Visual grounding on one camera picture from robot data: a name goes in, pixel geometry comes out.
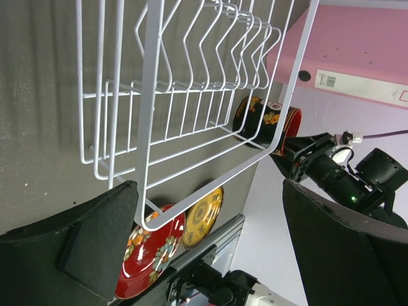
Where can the black floral mug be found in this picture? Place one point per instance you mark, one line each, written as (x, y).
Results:
(269, 122)

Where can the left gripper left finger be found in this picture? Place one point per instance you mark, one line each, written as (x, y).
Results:
(71, 258)

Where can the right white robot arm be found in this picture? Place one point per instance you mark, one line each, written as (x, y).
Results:
(369, 188)

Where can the red floral plate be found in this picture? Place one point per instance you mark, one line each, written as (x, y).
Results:
(147, 255)

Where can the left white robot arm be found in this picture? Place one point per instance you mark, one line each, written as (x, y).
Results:
(242, 290)

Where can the white wire dish rack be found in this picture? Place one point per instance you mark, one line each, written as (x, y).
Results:
(156, 81)

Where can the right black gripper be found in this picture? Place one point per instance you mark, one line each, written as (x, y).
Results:
(312, 157)

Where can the pink ring binder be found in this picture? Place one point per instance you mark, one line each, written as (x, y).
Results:
(358, 52)

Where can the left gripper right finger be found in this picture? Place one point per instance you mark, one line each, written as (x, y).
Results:
(344, 257)

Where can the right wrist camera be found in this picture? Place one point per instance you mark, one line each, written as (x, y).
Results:
(347, 141)

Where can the yellow brown plate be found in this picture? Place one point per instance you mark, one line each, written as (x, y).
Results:
(201, 218)

